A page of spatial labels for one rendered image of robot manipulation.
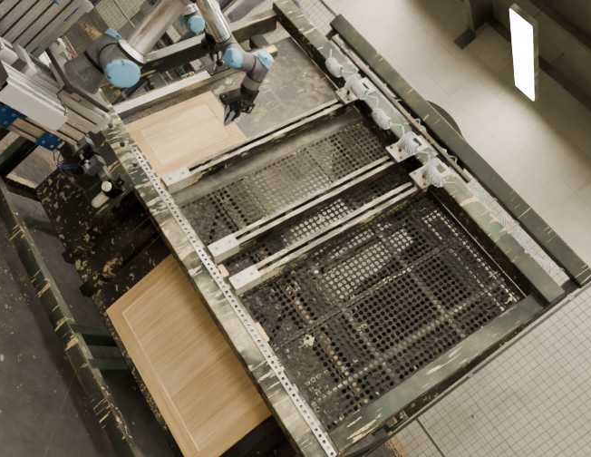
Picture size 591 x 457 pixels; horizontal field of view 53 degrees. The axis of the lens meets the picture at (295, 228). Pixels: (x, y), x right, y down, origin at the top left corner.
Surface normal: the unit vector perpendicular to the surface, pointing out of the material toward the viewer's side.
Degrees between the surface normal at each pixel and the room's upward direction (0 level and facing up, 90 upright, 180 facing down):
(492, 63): 90
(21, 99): 90
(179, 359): 90
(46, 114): 90
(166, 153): 60
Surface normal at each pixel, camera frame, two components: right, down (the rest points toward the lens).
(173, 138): 0.08, -0.52
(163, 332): -0.35, -0.22
